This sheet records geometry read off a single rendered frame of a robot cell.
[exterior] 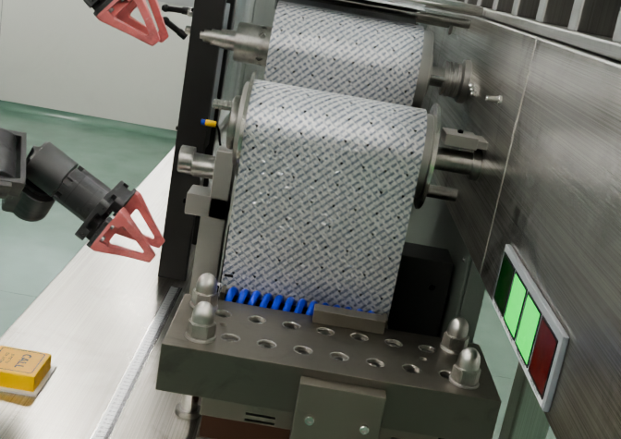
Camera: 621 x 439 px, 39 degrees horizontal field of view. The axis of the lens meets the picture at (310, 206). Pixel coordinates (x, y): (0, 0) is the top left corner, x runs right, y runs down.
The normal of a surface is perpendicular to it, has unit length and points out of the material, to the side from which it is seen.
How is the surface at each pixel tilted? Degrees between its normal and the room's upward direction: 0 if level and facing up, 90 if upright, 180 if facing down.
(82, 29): 90
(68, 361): 0
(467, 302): 90
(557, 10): 90
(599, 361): 90
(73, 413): 0
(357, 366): 0
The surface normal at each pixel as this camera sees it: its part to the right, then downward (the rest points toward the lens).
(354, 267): -0.03, 0.26
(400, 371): 0.17, -0.95
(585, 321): -0.99, -0.17
